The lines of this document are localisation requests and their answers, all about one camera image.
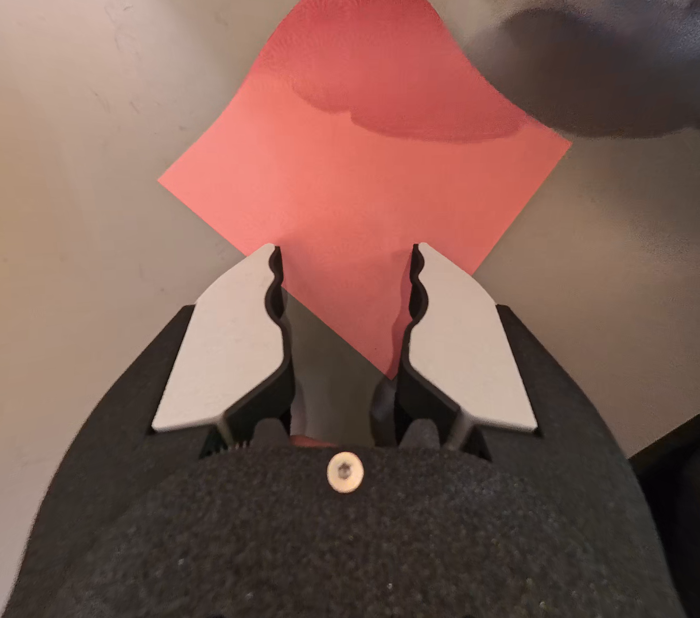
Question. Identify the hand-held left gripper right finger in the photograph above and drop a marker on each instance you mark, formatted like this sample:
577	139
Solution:
465	355

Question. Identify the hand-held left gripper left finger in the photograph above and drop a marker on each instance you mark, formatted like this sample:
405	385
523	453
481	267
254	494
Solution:
229	355

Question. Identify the pink patterned origami paper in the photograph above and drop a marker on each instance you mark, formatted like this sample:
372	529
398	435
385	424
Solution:
350	164

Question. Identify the dark upholstered seat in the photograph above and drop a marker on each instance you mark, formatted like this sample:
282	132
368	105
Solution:
678	492

